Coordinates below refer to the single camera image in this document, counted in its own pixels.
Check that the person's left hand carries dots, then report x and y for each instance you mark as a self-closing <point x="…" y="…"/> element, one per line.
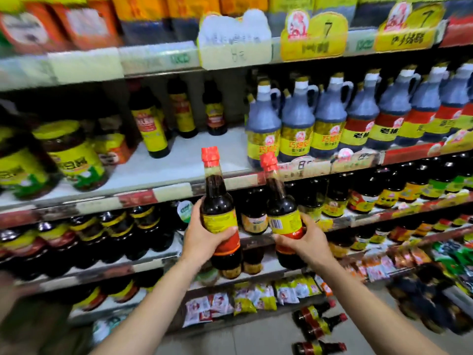
<point x="199" y="244"/>

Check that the person's right hand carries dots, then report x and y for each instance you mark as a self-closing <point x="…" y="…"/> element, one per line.
<point x="314" y="247"/>

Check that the yellow label soy sauce bottle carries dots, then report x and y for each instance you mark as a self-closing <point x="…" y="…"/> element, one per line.
<point x="183" y="110"/>
<point x="151" y="129"/>

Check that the person's right forearm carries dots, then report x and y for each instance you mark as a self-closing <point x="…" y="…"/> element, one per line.
<point x="377" y="314"/>

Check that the person's left forearm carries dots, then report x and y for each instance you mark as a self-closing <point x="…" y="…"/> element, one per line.
<point x="148" y="314"/>

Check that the small cloud shaped price sign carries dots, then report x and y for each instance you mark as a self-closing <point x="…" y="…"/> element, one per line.
<point x="354" y="160"/>
<point x="303" y="170"/>

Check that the row of large dark bottles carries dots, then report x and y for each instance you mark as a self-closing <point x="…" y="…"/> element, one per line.
<point x="111" y="232"/>

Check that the row of short sauce jars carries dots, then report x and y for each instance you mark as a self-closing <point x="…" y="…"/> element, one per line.
<point x="120" y="292"/>

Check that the row of olive label bottles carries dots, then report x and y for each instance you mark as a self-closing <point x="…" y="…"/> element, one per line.
<point x="297" y="136"/>

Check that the printed brown cardboard box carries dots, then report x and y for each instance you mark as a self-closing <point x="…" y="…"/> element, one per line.
<point x="29" y="321"/>

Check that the large cloud shaped price sign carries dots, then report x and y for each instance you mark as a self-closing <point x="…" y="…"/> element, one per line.
<point x="236" y="40"/>

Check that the yellow hanging price sign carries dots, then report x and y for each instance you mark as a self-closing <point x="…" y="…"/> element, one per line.
<point x="314" y="36"/>
<point x="406" y="33"/>

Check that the row of yellow label jugs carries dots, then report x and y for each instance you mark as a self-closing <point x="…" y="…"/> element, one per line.
<point x="336" y="3"/>

